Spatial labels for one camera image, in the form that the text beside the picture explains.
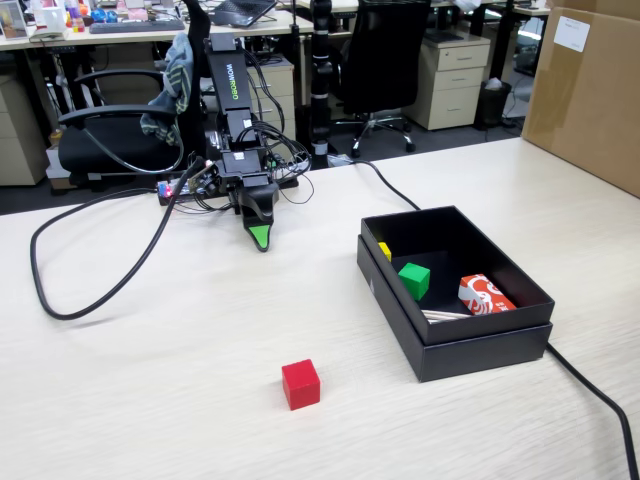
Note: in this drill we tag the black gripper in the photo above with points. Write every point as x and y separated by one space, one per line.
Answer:
242 170

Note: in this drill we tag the red wooden cube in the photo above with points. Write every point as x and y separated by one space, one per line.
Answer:
300 385

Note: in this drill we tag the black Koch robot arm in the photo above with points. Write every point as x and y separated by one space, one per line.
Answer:
227 80

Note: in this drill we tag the orange white printed box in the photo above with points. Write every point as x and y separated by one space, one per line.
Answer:
482 295

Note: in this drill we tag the black cardboard box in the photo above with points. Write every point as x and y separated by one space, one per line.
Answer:
490 325

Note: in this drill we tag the black open box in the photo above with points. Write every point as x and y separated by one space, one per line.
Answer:
480 357

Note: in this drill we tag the large brown cardboard box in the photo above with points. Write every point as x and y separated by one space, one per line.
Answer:
585 100

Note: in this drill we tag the circuit board with red LED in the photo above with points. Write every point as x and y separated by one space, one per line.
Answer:
170 190

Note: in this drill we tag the beige drawer cabinet behind robot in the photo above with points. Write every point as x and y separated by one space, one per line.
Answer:
280 85

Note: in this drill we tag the blue green striped cloth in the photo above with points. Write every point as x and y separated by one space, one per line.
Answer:
175 85

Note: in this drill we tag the yellow wooden cube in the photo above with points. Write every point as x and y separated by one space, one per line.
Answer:
385 250

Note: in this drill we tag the black office chair with armrests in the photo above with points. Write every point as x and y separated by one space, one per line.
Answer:
115 145

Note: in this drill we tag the black vertical pole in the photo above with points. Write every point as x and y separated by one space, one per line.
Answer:
320 75

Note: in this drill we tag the white office desk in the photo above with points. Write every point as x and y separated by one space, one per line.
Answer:
200 31

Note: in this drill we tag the green wooden cube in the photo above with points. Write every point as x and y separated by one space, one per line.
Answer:
415 282

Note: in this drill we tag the black laptop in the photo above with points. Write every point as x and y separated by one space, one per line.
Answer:
240 10

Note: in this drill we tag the black mesh office chair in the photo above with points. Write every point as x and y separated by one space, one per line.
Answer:
380 60

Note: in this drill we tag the black keyboard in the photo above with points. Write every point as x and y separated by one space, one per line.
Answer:
135 26

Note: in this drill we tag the silver metal utensil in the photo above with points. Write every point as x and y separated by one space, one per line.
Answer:
442 315

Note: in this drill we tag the beige three-drawer cabinet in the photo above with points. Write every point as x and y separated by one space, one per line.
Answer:
450 85

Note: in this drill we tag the beige side cabinet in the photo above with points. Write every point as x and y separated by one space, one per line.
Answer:
20 145

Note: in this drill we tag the blue ball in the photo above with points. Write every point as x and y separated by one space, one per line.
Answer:
98 15

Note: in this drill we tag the black trash bin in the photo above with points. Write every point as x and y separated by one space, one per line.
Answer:
492 105

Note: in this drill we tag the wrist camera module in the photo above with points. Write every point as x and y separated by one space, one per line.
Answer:
206 181

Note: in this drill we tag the photo frame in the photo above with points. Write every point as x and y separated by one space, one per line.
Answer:
12 20

